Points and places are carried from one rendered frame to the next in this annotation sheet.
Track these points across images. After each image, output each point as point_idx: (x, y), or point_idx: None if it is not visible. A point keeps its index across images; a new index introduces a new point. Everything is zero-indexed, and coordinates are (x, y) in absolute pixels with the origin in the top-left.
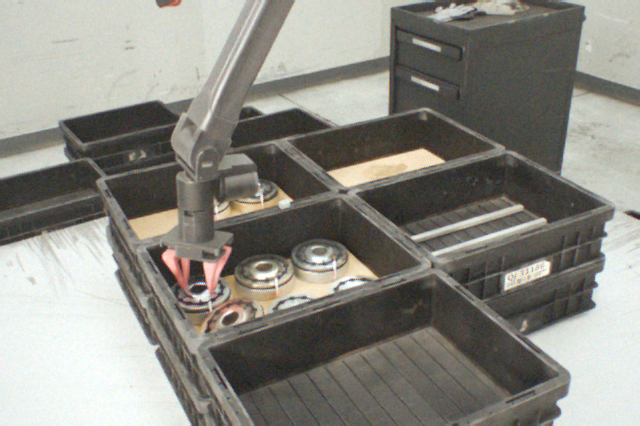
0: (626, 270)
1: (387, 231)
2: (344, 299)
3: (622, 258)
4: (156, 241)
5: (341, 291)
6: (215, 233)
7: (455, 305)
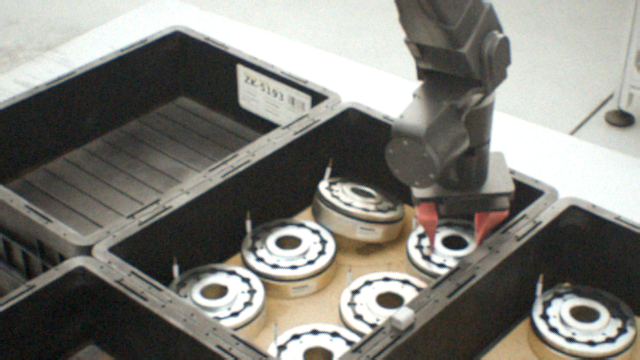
0: None
1: (180, 303)
2: (204, 174)
3: None
4: (543, 205)
5: (213, 183)
6: (440, 188)
7: None
